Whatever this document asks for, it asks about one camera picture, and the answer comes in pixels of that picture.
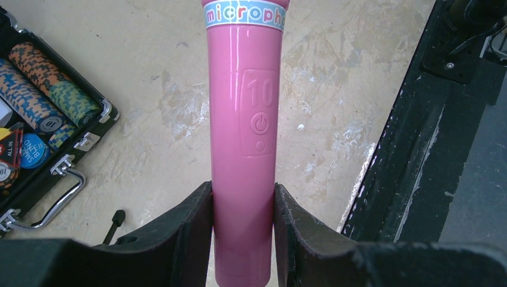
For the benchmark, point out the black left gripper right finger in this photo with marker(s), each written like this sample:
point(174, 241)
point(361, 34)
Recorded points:
point(309, 253)

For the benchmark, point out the pink microphone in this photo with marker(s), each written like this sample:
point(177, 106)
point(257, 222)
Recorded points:
point(244, 45)

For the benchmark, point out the black poker chip case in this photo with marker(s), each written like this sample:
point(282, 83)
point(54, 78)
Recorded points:
point(58, 117)

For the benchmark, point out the white playing card box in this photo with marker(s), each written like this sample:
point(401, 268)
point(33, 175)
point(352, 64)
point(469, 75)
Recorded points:
point(6, 113)

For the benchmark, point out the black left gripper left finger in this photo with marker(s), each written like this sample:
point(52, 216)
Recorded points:
point(171, 250)

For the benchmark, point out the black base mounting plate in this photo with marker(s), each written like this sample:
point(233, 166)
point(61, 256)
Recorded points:
point(438, 172)

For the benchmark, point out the black tripod shock mount stand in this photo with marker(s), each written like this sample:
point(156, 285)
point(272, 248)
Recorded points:
point(117, 221)

